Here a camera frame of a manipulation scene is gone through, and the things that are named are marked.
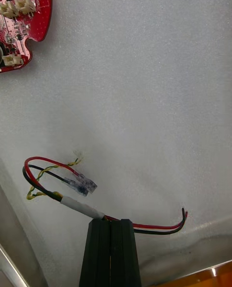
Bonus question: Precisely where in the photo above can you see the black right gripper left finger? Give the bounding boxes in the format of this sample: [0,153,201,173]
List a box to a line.
[79,218,112,287]

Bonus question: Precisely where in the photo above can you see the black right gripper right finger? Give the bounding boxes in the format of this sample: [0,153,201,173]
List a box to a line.
[110,218,143,287]

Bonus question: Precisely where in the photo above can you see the red black green-yellow wire harness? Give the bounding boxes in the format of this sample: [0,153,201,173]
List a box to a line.
[22,156,189,235]

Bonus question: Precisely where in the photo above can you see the white sheet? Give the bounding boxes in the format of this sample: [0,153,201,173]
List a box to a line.
[0,0,232,287]

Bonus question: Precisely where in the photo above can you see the round red circuit board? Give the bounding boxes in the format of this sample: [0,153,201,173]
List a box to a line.
[0,0,53,74]

